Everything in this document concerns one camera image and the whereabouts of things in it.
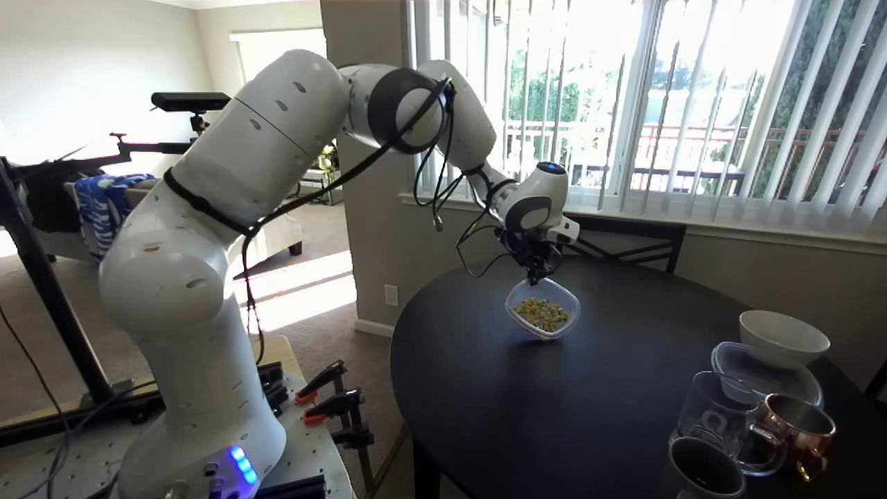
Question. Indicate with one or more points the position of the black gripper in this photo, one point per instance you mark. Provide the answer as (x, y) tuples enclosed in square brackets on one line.
[(532, 252)]

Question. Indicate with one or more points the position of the clear plastic candy container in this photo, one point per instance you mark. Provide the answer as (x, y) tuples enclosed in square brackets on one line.
[(544, 288)]

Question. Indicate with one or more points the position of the yellow candy pile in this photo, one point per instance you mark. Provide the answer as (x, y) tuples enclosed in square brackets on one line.
[(542, 313)]

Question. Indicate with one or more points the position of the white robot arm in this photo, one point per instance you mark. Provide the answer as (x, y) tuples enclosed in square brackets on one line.
[(167, 277)]

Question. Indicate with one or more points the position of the empty clear plastic container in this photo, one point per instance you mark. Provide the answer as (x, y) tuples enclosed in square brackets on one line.
[(749, 380)]

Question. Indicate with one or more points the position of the black wooden chair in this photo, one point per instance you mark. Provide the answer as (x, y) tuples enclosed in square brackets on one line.
[(632, 242)]

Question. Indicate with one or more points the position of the round black table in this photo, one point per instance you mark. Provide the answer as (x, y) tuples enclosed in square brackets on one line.
[(580, 417)]

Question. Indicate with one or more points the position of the orange black clamp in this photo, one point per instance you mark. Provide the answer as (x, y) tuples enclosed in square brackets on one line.
[(354, 431), (327, 374)]

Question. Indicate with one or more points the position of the clear glass jar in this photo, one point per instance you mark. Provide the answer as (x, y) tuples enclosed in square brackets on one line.
[(722, 410)]

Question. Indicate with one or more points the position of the dark grey mug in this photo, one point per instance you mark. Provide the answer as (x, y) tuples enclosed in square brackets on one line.
[(697, 470)]

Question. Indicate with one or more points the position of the white ceramic bowl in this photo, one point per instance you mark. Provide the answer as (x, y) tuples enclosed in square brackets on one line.
[(781, 338)]

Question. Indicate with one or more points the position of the white vertical blinds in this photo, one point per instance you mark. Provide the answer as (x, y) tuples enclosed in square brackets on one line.
[(708, 104)]

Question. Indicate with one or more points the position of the copper mug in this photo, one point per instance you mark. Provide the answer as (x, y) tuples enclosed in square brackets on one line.
[(801, 434)]

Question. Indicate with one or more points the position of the robot mounting base table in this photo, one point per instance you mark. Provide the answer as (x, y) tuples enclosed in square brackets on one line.
[(232, 437)]

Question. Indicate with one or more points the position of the black camera stand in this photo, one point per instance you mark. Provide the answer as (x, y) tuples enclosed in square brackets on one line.
[(36, 251)]

